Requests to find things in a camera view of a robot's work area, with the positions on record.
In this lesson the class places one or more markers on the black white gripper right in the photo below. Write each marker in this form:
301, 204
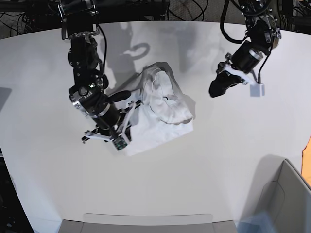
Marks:
112, 117

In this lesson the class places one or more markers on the black white gripper left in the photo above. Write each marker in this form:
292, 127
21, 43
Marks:
235, 68

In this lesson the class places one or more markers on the white T-shirt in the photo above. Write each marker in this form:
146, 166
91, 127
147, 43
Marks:
163, 114

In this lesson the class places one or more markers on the grey bin bottom edge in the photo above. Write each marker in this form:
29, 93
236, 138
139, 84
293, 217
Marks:
102, 223

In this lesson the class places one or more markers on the orange object right edge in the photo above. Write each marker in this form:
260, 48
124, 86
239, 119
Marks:
306, 162

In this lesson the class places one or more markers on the grey cardboard box right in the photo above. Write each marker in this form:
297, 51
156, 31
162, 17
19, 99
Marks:
287, 200

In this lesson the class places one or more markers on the blue cloth bottom right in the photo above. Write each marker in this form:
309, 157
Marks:
258, 223

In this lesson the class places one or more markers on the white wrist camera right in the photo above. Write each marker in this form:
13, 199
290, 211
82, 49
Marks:
119, 143

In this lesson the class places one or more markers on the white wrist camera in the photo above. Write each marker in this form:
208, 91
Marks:
257, 90
119, 143

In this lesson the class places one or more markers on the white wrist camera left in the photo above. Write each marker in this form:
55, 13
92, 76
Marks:
257, 90

